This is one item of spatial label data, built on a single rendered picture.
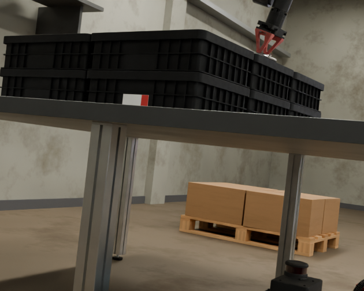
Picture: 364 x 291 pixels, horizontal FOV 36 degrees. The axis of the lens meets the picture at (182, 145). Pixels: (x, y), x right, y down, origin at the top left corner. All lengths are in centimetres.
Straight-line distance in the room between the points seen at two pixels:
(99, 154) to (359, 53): 839
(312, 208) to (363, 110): 552
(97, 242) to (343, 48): 851
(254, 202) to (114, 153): 284
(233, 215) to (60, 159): 170
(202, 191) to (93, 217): 301
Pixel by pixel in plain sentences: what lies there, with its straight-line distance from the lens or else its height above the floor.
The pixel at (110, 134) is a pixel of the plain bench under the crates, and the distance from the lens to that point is 129.
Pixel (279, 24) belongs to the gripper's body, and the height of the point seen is 106.
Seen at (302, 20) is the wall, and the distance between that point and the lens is 991.
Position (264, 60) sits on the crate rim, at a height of 92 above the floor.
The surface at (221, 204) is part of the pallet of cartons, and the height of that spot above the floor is 26.
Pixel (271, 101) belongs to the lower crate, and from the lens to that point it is 182.
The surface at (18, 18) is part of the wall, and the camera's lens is 464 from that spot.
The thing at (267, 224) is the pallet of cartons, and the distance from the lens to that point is 405.
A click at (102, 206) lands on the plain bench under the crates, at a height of 47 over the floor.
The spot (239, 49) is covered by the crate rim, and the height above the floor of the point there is 92.
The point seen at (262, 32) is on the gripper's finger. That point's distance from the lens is 191.
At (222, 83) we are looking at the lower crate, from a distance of 154.
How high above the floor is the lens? 61
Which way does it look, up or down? 1 degrees up
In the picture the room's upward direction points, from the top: 6 degrees clockwise
